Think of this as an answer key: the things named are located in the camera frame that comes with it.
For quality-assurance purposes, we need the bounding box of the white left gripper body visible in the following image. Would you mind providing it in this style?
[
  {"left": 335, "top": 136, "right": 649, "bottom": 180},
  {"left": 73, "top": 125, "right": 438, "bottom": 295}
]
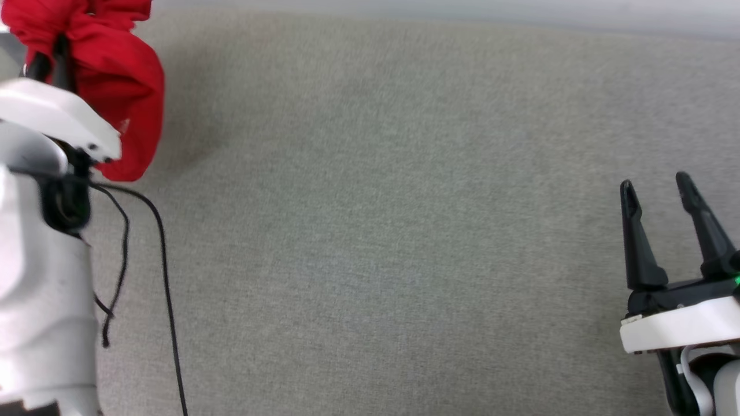
[{"left": 0, "top": 77, "right": 123, "bottom": 164}]

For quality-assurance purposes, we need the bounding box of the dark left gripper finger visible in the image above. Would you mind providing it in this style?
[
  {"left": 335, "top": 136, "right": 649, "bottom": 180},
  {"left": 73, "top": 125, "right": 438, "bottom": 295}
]
[
  {"left": 24, "top": 52, "right": 51, "bottom": 82},
  {"left": 51, "top": 35, "right": 77, "bottom": 93}
]

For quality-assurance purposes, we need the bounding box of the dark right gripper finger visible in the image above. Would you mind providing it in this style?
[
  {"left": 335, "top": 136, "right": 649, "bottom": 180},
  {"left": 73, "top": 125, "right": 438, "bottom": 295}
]
[
  {"left": 620, "top": 179, "right": 669, "bottom": 291},
  {"left": 675, "top": 171, "right": 740, "bottom": 279}
]

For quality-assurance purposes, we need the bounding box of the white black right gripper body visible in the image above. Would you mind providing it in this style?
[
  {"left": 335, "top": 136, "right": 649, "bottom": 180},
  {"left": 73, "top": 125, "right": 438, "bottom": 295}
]
[{"left": 620, "top": 273, "right": 740, "bottom": 355}]

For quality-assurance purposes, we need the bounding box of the red garment with white trim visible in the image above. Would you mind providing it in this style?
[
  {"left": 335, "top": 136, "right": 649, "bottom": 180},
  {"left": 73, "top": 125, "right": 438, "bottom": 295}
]
[{"left": 0, "top": 0, "right": 166, "bottom": 183}]

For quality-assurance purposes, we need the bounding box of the grey fabric sofa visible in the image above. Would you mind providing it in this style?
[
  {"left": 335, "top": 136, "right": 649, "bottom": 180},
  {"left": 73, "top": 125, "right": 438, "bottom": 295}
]
[{"left": 0, "top": 8, "right": 740, "bottom": 416}]

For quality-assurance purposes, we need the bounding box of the short looped black cable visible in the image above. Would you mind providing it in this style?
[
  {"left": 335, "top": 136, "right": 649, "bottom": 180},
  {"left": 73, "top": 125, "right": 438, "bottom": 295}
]
[{"left": 91, "top": 184, "right": 130, "bottom": 349}]

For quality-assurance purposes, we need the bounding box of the long thin black cable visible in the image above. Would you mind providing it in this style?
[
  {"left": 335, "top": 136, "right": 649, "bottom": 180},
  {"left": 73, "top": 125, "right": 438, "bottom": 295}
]
[{"left": 88, "top": 180, "right": 190, "bottom": 416}]

